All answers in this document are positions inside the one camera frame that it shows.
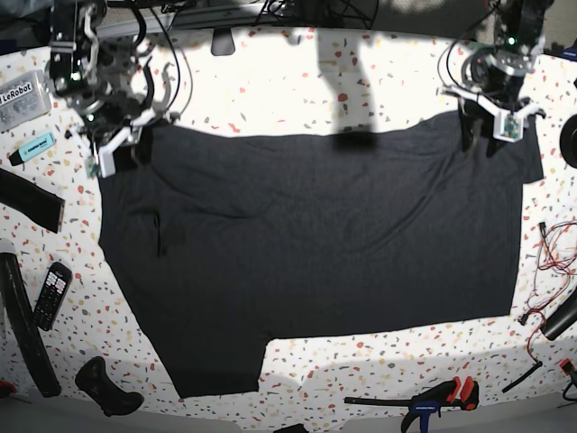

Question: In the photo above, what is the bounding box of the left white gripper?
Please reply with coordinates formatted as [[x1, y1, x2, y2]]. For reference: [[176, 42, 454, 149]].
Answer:
[[441, 88, 546, 152]]

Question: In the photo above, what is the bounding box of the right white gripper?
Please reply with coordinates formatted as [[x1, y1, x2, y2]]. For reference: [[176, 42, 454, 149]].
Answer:
[[85, 108, 169, 179]]

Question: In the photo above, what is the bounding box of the dark grey T-shirt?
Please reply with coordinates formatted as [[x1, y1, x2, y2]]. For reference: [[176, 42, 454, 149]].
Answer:
[[99, 112, 544, 399]]

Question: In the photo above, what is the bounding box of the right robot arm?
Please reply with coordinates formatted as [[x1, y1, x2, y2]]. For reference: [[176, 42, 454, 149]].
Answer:
[[46, 1, 182, 179]]

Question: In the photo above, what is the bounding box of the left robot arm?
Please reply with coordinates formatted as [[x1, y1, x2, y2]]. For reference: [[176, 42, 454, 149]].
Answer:
[[440, 1, 553, 158]]

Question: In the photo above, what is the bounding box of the light blue highlighter marker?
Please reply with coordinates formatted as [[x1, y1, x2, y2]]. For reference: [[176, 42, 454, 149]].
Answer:
[[9, 133, 55, 166]]

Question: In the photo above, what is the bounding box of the black fabric sleeve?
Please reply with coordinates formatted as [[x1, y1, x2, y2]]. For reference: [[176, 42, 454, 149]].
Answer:
[[1, 170, 65, 233]]

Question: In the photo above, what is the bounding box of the clear LeRobot screw box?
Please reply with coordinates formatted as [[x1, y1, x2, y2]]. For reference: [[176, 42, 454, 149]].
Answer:
[[1, 69, 51, 133]]

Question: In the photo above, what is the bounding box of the black round object right edge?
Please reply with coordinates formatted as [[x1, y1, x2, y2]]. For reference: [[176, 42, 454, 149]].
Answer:
[[559, 115, 577, 169]]

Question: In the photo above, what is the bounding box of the black TV remote control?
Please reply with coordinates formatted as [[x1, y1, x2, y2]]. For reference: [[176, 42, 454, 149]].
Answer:
[[32, 262, 72, 331]]

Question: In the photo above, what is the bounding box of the long black foam tube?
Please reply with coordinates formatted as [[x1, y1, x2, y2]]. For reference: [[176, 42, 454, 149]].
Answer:
[[1, 253, 61, 398]]

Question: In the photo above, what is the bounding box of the black cylinder right edge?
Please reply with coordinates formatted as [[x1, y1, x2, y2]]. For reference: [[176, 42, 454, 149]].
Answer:
[[542, 299, 576, 341]]

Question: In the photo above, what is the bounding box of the black game controller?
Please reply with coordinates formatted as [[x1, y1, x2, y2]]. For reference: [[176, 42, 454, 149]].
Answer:
[[75, 356, 144, 417]]

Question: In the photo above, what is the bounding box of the black allen key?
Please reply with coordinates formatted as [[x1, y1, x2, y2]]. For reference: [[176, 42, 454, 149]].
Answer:
[[501, 361, 543, 393]]

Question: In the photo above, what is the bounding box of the small red connector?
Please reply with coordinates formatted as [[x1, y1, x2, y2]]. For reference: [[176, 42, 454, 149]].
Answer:
[[560, 358, 572, 374]]

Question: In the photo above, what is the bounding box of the black orange bar clamp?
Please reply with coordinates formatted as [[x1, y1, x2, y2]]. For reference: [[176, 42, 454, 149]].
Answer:
[[343, 376, 480, 433]]

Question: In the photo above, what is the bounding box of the small black flat object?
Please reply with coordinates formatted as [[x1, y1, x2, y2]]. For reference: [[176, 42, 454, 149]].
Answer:
[[274, 424, 308, 433]]

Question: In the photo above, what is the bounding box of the grey table clamp bracket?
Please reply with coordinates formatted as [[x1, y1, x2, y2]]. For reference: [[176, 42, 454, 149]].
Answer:
[[211, 27, 235, 57]]

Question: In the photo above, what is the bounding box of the red black wire bundle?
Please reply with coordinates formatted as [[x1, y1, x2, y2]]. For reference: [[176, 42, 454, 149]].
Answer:
[[517, 220, 577, 366]]

